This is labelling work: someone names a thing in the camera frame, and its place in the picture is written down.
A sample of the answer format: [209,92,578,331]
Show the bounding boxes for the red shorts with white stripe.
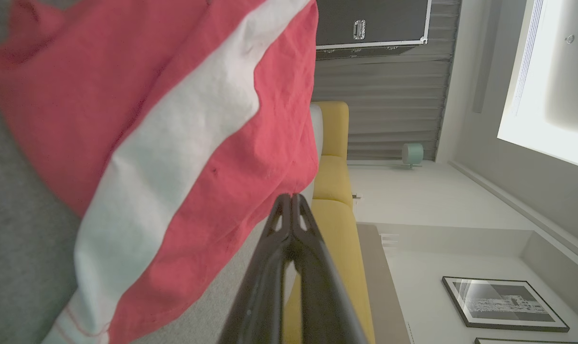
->
[0,0,320,344]

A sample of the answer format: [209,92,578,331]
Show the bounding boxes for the grey sofa seat cushion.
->
[310,104,324,161]
[283,260,300,306]

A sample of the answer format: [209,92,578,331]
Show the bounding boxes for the yellow and grey sofa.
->
[283,101,376,344]

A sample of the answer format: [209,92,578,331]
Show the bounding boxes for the grey curtain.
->
[312,0,462,161]

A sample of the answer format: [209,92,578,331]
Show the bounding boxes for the black framed picture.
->
[475,337,578,344]
[442,276,570,333]

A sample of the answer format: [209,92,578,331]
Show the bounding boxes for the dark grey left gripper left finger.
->
[217,193,294,344]

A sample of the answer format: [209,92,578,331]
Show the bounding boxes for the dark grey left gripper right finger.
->
[292,193,369,344]

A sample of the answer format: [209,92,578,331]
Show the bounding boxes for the black flight case on wheels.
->
[315,0,433,60]

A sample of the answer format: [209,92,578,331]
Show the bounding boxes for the beige wall ledge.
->
[356,222,412,344]

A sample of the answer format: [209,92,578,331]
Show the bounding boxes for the mint floor lamp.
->
[349,143,425,169]

